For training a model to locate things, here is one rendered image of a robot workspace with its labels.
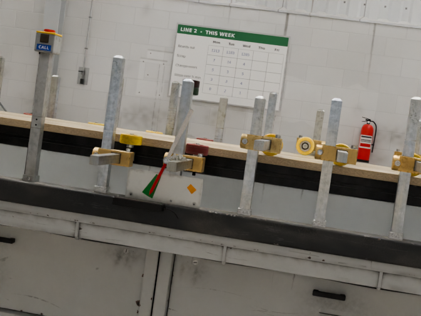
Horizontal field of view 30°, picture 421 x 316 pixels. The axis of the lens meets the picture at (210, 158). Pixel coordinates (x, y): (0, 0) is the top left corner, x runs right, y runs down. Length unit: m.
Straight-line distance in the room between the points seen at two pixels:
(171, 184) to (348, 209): 0.64
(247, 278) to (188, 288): 0.22
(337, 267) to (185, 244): 0.52
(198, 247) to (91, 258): 0.51
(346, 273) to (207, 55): 7.43
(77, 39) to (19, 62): 0.84
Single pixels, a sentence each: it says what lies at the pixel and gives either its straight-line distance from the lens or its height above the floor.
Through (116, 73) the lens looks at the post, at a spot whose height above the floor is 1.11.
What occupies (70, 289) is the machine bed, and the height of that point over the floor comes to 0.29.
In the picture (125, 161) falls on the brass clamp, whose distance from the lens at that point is 2.69.
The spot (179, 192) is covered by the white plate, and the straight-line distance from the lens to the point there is 2.65.
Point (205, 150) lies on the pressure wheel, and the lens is 2.75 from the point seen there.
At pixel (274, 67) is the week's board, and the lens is 9.80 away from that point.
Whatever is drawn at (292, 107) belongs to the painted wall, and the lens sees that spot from 9.78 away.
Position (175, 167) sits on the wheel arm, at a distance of 2.37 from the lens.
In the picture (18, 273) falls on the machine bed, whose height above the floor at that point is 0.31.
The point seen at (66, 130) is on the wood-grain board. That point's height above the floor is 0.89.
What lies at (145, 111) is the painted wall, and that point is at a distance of 10.05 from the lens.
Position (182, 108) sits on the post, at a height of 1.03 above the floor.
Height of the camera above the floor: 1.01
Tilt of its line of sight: 3 degrees down
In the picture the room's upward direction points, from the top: 8 degrees clockwise
